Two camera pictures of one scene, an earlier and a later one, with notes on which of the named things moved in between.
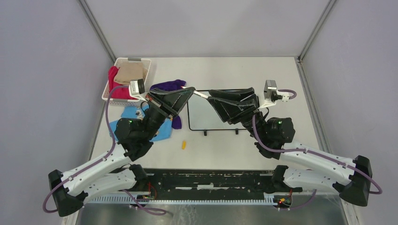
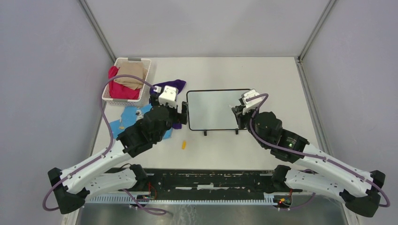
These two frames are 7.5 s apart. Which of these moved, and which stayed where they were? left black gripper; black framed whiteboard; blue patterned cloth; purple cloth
Moved: left black gripper
Stayed: blue patterned cloth; black framed whiteboard; purple cloth
